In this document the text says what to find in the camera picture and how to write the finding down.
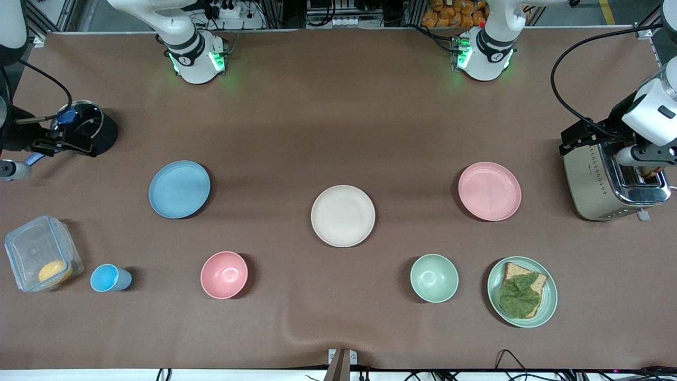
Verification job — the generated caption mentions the yellow round item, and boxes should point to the yellow round item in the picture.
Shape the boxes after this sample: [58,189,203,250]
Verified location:
[38,259,74,285]

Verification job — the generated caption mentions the glass pot lid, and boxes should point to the glass pot lid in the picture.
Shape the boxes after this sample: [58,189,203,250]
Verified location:
[52,99,105,140]

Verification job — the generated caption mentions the green plate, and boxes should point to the green plate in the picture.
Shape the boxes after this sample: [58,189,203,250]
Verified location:
[487,257,559,328]

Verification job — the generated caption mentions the beige plate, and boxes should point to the beige plate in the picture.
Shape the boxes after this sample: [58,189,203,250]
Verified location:
[311,185,376,248]

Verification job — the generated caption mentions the bread slice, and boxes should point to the bread slice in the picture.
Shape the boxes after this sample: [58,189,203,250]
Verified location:
[500,262,548,318]

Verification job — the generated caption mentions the white power strip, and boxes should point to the white power strip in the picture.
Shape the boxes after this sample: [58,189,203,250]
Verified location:
[212,0,243,20]

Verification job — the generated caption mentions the metal camera mount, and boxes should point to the metal camera mount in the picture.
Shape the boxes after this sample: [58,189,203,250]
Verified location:
[324,348,358,381]

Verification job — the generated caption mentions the black pot with blue handle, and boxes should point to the black pot with blue handle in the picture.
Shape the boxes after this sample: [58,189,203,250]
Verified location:
[24,99,119,166]

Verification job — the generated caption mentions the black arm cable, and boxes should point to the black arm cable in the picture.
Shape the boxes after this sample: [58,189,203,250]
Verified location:
[15,59,74,125]
[550,24,656,141]

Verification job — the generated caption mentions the green lettuce leaf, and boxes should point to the green lettuce leaf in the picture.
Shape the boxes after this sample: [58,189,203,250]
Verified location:
[499,274,541,319]

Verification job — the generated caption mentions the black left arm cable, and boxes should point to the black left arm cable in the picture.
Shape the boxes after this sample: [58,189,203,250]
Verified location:
[550,24,656,141]

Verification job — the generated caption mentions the clear plastic container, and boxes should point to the clear plastic container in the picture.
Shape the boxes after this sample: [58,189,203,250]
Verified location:
[4,215,84,293]

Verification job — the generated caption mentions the blue plate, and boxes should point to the blue plate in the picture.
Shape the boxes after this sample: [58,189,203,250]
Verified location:
[149,160,211,219]

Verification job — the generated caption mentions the pink plate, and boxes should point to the pink plate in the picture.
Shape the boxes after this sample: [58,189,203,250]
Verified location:
[458,162,522,222]

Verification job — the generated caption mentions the brown table cloth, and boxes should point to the brown table cloth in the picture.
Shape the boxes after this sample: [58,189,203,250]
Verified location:
[0,26,677,371]

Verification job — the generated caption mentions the blue cup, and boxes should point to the blue cup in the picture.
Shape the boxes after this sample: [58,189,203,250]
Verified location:
[90,264,133,293]

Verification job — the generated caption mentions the pink bowl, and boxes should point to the pink bowl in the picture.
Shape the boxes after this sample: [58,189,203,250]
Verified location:
[200,251,249,300]

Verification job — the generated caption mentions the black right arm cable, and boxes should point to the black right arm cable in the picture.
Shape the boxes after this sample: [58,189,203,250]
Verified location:
[15,59,74,125]

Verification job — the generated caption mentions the bag of oranges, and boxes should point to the bag of oranges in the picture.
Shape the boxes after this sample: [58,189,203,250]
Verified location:
[422,0,490,28]

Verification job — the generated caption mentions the black looped cable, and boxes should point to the black looped cable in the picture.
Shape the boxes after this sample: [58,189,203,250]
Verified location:
[495,349,529,381]

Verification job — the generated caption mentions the green bowl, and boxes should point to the green bowl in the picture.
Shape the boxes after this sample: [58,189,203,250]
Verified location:
[410,254,459,303]

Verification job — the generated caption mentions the silver toaster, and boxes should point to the silver toaster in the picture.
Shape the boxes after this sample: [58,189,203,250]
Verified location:
[562,139,672,222]

